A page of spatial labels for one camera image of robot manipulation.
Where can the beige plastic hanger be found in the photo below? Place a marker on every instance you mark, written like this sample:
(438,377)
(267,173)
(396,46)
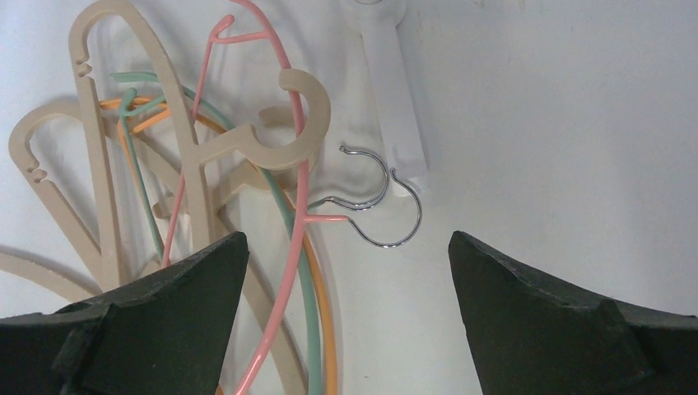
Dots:
(291,371)
(200,203)
(60,284)

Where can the white metal clothes rack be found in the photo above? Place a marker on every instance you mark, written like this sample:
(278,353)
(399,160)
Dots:
(377,24)

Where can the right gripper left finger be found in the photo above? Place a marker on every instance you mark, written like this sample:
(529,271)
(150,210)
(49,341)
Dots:
(166,333)

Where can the pink wire hanger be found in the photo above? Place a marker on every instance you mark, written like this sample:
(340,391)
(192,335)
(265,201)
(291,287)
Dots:
(294,218)

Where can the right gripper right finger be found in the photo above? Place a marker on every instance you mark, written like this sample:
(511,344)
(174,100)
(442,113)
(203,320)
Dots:
(530,332)

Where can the orange wire hanger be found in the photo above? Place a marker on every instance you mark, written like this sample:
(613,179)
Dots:
(322,367)

